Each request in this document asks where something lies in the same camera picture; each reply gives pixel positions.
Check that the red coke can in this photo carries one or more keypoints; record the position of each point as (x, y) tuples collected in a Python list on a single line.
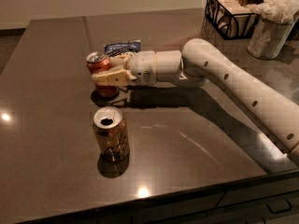
[(98, 65)]

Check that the black drawer handle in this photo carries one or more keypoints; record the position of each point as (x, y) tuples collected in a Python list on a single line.
[(279, 207)]

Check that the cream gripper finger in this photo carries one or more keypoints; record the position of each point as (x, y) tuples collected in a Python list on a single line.
[(121, 60), (116, 76)]

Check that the orange-brown soda can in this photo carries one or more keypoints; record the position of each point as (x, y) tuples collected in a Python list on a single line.
[(110, 129)]

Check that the silver cup with napkins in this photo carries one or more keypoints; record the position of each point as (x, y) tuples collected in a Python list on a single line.
[(276, 20)]

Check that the black wire napkin basket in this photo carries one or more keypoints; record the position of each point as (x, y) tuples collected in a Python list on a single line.
[(231, 18)]

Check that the blue kettle chip bag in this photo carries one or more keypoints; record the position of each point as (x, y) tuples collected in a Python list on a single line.
[(115, 49)]

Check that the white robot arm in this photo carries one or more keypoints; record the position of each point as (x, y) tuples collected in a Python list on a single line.
[(199, 60)]

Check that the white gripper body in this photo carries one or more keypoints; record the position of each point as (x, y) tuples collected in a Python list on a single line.
[(142, 66)]

